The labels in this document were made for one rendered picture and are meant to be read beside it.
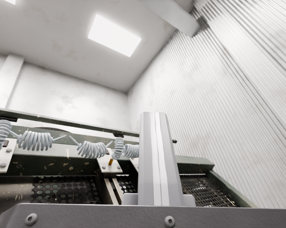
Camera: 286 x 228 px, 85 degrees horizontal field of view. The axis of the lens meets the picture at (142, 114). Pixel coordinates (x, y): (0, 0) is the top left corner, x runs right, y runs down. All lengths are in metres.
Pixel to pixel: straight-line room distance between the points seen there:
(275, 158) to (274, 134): 0.30
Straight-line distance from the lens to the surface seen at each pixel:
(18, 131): 1.27
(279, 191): 2.63
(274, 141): 2.62
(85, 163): 0.80
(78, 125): 0.68
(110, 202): 0.68
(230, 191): 1.42
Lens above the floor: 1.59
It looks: 33 degrees up
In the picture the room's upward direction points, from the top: 11 degrees counter-clockwise
